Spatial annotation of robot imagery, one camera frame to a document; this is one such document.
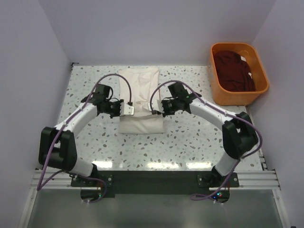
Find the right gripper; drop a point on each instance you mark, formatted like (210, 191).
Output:
(163, 107)

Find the white t shirt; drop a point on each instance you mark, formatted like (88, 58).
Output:
(143, 82)

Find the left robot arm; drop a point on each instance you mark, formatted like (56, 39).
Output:
(58, 144)

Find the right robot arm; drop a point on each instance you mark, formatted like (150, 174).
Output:
(239, 136)

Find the dark red t shirt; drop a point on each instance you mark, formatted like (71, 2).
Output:
(234, 74)

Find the orange plastic basket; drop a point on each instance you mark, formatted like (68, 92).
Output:
(225, 98)

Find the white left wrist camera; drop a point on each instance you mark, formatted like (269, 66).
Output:
(126, 109)

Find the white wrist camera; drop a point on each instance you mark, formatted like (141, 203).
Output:
(155, 107)
(126, 109)

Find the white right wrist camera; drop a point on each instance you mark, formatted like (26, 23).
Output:
(155, 107)

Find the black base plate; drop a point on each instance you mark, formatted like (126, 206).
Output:
(112, 183)

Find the aluminium frame rail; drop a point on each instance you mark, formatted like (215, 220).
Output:
(159, 197)

